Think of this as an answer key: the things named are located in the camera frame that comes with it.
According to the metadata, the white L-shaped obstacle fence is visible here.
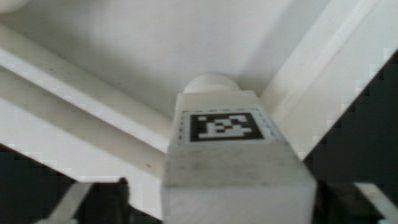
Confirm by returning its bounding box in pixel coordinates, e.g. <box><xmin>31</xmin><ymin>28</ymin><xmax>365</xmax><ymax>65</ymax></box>
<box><xmin>0</xmin><ymin>0</ymin><xmax>398</xmax><ymax>213</ymax></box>

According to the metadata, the white table leg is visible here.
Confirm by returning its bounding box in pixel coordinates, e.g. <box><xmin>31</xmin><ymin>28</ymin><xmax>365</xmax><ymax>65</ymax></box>
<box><xmin>161</xmin><ymin>74</ymin><xmax>315</xmax><ymax>224</ymax></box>

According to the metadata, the white square table top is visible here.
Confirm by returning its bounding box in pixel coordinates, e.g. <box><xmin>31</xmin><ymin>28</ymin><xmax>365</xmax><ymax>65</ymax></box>
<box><xmin>0</xmin><ymin>0</ymin><xmax>331</xmax><ymax>152</ymax></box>

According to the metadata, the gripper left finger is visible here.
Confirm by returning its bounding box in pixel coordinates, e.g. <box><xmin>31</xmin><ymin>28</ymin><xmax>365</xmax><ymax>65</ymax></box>
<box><xmin>33</xmin><ymin>178</ymin><xmax>129</xmax><ymax>224</ymax></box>

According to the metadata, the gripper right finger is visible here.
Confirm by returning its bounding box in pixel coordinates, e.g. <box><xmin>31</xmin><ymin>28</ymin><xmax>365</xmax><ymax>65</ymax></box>
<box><xmin>312</xmin><ymin>181</ymin><xmax>398</xmax><ymax>224</ymax></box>

